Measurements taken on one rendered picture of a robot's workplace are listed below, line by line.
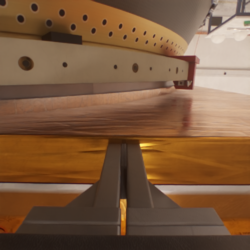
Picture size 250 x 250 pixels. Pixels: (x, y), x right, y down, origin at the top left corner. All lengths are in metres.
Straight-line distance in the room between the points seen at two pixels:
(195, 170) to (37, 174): 0.14
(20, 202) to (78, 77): 0.15
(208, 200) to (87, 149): 0.12
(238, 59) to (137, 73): 6.20
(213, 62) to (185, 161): 5.98
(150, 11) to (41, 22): 0.19
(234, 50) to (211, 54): 0.65
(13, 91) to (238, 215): 0.30
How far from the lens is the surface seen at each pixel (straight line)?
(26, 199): 0.21
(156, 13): 0.39
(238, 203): 0.22
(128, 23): 0.34
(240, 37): 4.52
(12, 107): 0.27
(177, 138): 0.16
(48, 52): 0.23
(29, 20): 0.27
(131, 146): 0.15
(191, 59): 0.50
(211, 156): 0.18
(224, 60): 6.28
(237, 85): 6.51
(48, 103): 0.28
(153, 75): 0.34
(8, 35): 0.29
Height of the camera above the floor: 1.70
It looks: 16 degrees up
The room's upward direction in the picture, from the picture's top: 179 degrees counter-clockwise
